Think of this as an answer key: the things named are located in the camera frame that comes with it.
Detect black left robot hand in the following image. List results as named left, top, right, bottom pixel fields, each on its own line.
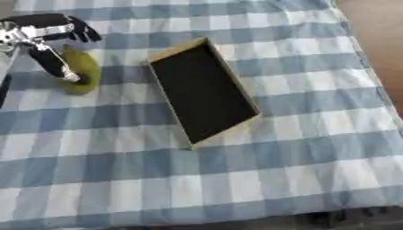
left=0, top=13, right=104, bottom=85

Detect tan cardboard box black inside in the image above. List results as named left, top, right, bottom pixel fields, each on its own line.
left=145, top=36, right=264, bottom=150

